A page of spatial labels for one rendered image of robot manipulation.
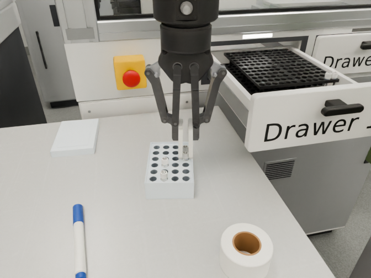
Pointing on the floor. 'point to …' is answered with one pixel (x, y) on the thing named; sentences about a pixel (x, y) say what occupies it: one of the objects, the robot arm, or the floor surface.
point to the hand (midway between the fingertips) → (185, 139)
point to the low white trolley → (138, 205)
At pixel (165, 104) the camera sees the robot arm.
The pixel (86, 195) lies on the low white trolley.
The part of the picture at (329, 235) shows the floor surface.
